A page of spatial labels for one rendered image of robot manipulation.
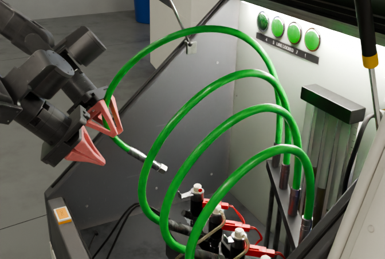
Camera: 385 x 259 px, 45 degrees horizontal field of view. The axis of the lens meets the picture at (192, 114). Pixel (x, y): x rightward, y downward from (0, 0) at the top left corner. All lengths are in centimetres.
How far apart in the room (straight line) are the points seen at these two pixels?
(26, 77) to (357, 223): 52
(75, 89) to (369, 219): 61
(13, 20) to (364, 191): 71
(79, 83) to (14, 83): 23
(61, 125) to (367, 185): 48
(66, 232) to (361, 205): 69
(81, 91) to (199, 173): 54
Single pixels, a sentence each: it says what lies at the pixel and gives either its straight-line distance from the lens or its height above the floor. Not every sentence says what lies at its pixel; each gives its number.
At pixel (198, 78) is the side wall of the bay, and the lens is 123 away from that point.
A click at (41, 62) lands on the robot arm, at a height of 141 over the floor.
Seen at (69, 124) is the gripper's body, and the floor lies 129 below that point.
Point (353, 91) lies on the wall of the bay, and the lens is 96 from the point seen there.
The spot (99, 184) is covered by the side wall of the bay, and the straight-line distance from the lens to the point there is 125.
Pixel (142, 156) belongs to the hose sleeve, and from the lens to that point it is 101.
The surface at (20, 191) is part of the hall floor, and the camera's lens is 307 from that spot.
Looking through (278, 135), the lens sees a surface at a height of 118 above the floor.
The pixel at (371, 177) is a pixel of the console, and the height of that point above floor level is 132.
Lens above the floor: 163
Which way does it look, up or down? 24 degrees down
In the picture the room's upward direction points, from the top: 2 degrees clockwise
